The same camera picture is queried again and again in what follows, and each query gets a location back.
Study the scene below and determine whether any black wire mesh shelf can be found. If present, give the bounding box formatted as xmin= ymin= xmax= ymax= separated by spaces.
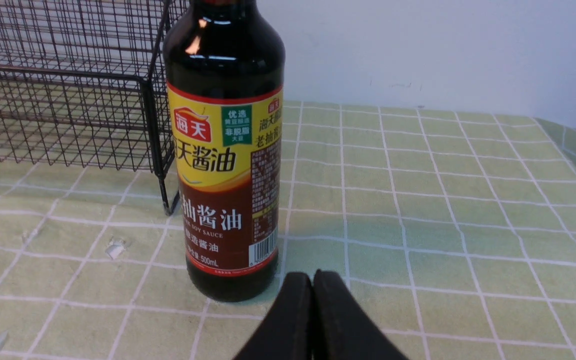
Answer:
xmin=0 ymin=0 xmax=190 ymax=215

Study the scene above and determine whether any dark soy sauce bottle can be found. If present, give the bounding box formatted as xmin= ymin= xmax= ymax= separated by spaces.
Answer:
xmin=163 ymin=0 xmax=286 ymax=303

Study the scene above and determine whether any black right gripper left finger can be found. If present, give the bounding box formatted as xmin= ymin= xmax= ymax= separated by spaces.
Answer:
xmin=234 ymin=272 xmax=314 ymax=360

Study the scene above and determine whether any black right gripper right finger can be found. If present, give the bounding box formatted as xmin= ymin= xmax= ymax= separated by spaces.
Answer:
xmin=313 ymin=269 xmax=407 ymax=360

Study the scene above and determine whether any green checkered tablecloth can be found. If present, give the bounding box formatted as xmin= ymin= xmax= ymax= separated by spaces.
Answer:
xmin=0 ymin=101 xmax=576 ymax=360

